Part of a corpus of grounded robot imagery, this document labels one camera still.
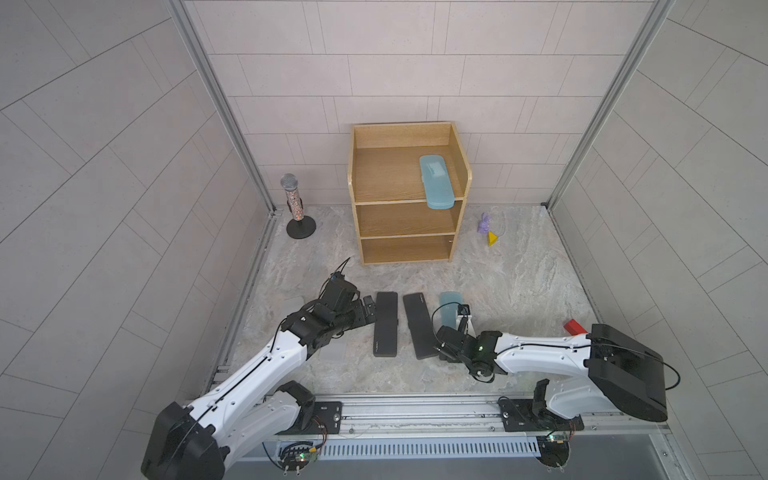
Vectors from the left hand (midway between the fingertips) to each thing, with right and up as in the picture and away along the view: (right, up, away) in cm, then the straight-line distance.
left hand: (370, 309), depth 81 cm
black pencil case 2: (+14, -6, +6) cm, 17 cm away
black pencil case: (+4, -6, +4) cm, 8 cm away
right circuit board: (+44, -29, -13) cm, 54 cm away
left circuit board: (-15, -29, -15) cm, 36 cm away
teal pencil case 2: (+24, 0, +10) cm, 26 cm away
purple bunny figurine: (+39, +23, +26) cm, 52 cm away
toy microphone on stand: (-28, +23, +27) cm, 45 cm away
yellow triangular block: (+41, +19, +24) cm, 51 cm away
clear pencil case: (-9, -11, -1) cm, 15 cm away
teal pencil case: (+18, +33, -2) cm, 38 cm away
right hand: (+23, -14, +5) cm, 27 cm away
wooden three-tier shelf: (+10, +35, 0) cm, 36 cm away
